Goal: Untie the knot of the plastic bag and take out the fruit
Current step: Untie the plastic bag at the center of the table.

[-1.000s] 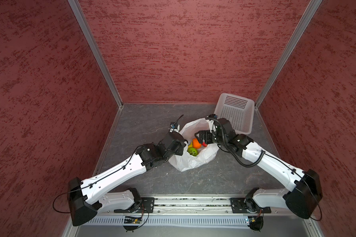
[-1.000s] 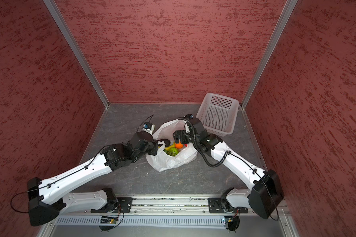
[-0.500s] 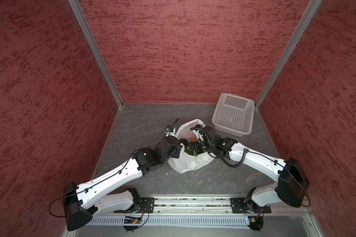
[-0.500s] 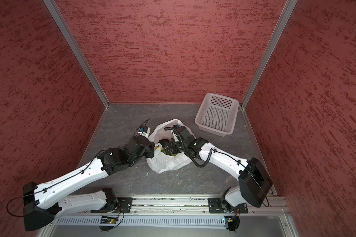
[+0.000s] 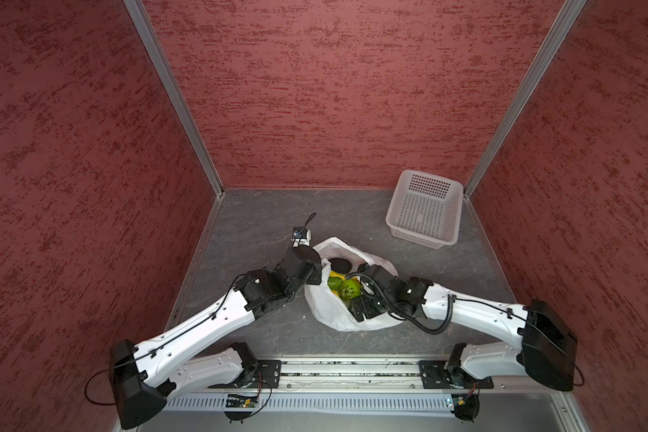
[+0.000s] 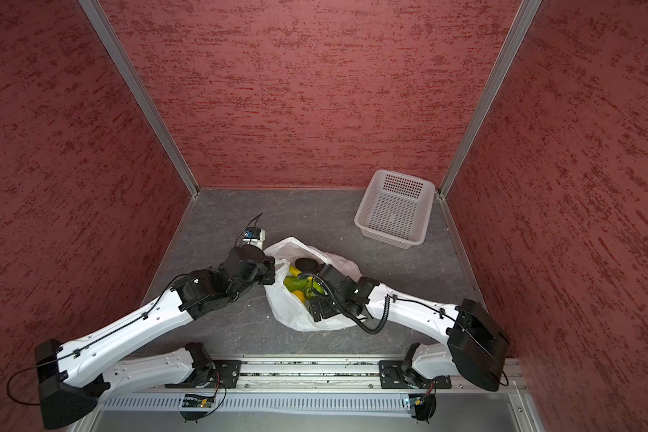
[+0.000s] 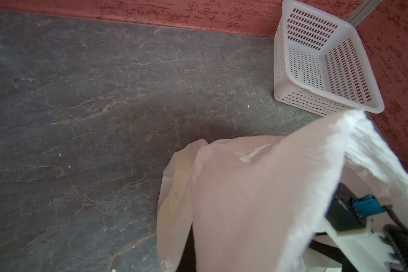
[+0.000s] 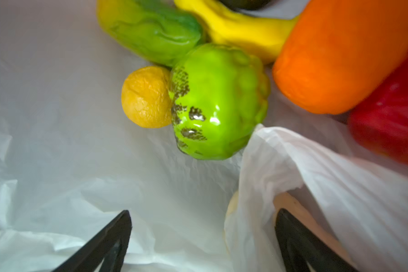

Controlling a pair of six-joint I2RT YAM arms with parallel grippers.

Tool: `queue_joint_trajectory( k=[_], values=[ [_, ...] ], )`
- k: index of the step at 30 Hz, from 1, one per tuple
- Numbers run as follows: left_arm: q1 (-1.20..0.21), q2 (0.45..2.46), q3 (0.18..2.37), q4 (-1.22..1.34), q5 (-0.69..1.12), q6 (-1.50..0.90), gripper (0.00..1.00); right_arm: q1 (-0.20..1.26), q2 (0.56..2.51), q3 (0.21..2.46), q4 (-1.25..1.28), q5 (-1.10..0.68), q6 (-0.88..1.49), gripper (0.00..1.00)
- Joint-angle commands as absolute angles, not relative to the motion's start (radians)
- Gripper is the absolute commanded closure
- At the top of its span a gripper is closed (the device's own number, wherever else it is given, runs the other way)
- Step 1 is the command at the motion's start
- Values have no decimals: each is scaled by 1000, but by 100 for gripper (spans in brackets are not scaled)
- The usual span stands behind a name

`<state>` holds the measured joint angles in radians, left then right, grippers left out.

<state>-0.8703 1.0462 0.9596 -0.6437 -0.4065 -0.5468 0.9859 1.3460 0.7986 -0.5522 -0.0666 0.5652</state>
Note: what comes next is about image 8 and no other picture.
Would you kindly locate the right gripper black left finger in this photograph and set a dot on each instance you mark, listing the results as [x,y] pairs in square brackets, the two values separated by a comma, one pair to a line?
[106,250]

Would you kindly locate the red pepper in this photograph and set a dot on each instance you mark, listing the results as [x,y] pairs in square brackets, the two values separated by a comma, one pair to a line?
[380,122]

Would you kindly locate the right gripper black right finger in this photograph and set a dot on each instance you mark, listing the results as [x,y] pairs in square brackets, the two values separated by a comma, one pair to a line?
[302,250]

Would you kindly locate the orange carrot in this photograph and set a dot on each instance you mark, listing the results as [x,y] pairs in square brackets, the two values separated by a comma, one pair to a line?
[340,51]

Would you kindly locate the beige potato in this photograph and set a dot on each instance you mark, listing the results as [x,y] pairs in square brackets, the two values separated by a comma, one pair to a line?
[288,202]

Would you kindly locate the yellow banana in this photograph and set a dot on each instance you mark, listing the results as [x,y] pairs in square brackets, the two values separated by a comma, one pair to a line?
[262,37]

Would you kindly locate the green custard apple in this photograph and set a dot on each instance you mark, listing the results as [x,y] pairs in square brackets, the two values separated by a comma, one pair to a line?
[219,95]

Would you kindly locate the small yellow lemon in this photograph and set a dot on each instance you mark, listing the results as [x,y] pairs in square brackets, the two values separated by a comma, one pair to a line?
[145,99]

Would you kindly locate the dark avocado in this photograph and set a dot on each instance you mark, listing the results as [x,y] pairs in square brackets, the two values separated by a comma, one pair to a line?
[251,5]

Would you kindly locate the white plastic bag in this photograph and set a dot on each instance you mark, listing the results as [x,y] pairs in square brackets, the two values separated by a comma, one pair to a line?
[70,161]

